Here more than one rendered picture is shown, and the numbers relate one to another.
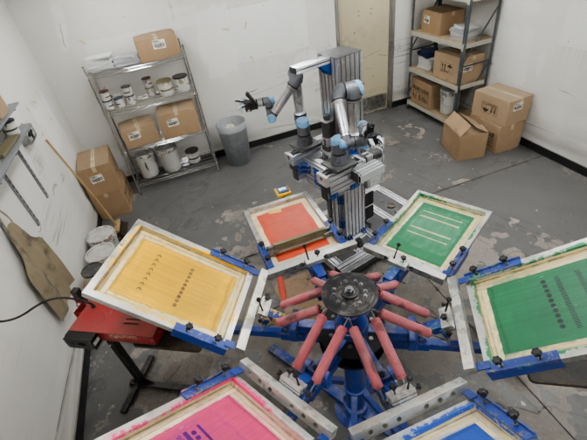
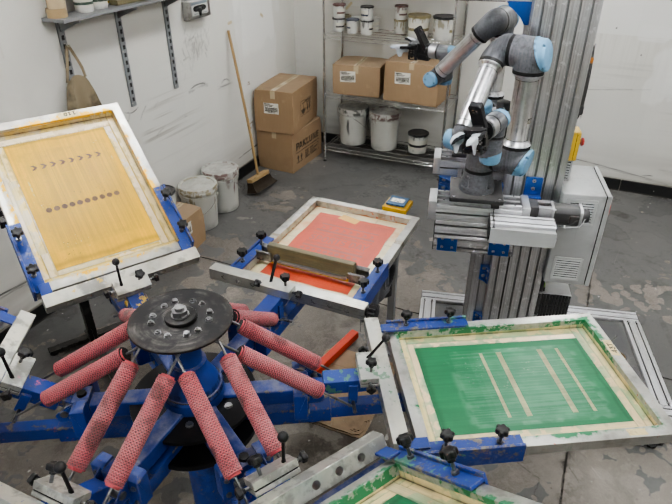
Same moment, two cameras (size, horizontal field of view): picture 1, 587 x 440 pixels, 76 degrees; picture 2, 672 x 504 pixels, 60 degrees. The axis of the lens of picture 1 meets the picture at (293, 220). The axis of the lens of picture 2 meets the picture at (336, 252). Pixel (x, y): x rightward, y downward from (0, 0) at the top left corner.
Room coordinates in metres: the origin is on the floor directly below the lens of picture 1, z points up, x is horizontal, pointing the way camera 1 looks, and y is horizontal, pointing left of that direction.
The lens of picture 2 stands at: (0.52, -1.40, 2.35)
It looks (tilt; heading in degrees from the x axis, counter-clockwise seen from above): 32 degrees down; 38
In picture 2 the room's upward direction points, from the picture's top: straight up
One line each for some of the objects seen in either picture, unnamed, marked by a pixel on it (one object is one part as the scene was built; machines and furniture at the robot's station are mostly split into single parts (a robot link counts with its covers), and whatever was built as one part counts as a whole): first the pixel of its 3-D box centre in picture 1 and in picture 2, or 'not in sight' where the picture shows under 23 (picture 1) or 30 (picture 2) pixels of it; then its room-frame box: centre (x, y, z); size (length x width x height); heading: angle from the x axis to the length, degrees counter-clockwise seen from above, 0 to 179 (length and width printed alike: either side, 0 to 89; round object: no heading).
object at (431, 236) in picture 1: (423, 232); (476, 362); (1.92, -0.88, 1.05); 1.08 x 0.61 x 0.23; 134
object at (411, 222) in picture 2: (290, 228); (332, 246); (2.31, 0.03, 0.97); 0.79 x 0.58 x 0.04; 14
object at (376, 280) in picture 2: (335, 233); (370, 287); (2.14, -0.30, 0.97); 0.30 x 0.05 x 0.07; 14
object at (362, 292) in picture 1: (353, 359); (206, 463); (1.28, -0.23, 0.67); 0.39 x 0.39 x 1.35
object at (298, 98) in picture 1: (298, 98); (496, 65); (3.27, -0.22, 1.63); 0.15 x 0.12 x 0.55; 2
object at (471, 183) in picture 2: (339, 156); (477, 177); (2.70, -0.45, 1.31); 0.15 x 0.15 x 0.10
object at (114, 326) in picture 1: (128, 306); not in sight; (1.67, 1.14, 1.06); 0.61 x 0.46 x 0.12; 74
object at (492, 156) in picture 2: (362, 140); (487, 147); (2.44, -0.58, 1.56); 0.11 x 0.08 x 0.11; 94
